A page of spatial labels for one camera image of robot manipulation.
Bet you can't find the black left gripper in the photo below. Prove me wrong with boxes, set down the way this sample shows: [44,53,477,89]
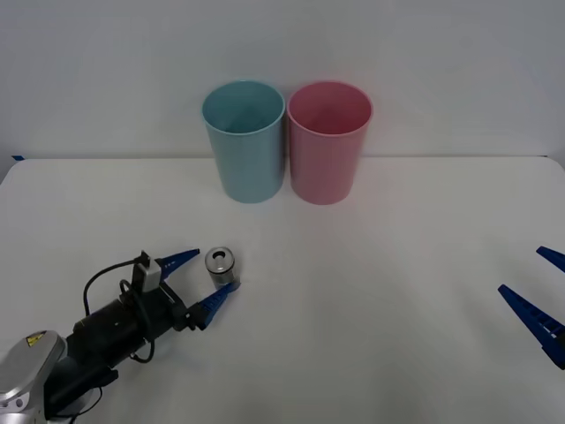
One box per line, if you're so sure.
[126,249,243,342]

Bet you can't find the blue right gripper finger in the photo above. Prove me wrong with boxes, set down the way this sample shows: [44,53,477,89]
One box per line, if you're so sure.
[535,246,565,269]
[497,284,565,370]

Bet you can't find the grey drink can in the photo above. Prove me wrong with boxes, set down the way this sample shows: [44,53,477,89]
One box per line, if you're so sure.
[204,246,240,291]

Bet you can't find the pale blue plastic bin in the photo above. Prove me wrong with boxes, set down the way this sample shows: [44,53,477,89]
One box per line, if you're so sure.
[200,79,286,205]

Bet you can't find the pink plastic bin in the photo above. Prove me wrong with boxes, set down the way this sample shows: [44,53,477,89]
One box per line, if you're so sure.
[286,79,374,206]

